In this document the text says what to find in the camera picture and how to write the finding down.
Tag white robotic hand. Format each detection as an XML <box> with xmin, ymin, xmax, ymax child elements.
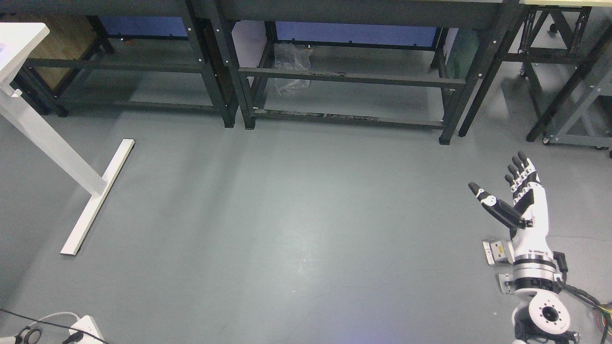
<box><xmin>468</xmin><ymin>151</ymin><xmax>549</xmax><ymax>255</ymax></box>

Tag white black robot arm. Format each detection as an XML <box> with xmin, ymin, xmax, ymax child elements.
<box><xmin>468</xmin><ymin>152</ymin><xmax>580</xmax><ymax>344</ymax></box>

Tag black metal shelf right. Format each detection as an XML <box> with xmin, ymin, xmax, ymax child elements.
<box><xmin>203</xmin><ymin>0</ymin><xmax>524</xmax><ymax>145</ymax></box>

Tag clear plastic bag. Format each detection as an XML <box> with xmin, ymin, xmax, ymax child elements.
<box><xmin>274</xmin><ymin>42</ymin><xmax>314</xmax><ymax>99</ymax></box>

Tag white power strip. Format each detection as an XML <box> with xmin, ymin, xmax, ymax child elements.
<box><xmin>68</xmin><ymin>315</ymin><xmax>107</xmax><ymax>344</ymax></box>

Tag white standing desk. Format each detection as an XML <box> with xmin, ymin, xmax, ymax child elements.
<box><xmin>0</xmin><ymin>22</ymin><xmax>135</xmax><ymax>256</ymax></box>

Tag grey metal cart frame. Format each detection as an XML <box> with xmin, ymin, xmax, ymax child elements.
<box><xmin>502</xmin><ymin>0</ymin><xmax>611</xmax><ymax>151</ymax></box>

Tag long black cable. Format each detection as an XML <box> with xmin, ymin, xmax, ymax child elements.
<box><xmin>0</xmin><ymin>309</ymin><xmax>110</xmax><ymax>344</ymax></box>

